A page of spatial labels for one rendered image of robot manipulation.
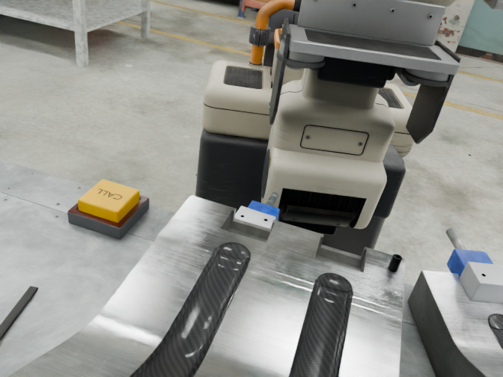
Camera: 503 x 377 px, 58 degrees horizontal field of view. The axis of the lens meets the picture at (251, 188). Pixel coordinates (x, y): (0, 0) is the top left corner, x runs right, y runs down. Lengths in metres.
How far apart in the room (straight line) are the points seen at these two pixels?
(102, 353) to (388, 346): 0.24
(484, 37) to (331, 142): 5.05
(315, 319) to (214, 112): 0.76
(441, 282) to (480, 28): 5.33
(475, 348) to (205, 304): 0.27
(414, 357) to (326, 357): 0.17
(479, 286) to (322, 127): 0.42
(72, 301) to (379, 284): 0.33
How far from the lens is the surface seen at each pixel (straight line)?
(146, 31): 4.37
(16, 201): 0.72
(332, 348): 0.43
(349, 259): 0.54
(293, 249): 0.50
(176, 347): 0.41
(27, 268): 0.61
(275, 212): 0.64
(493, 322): 0.58
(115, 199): 0.64
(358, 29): 0.78
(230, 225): 0.56
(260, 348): 0.41
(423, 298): 0.59
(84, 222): 0.65
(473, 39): 5.86
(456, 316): 0.56
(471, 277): 0.59
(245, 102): 1.11
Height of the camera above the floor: 1.21
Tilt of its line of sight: 33 degrees down
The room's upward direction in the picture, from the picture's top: 9 degrees clockwise
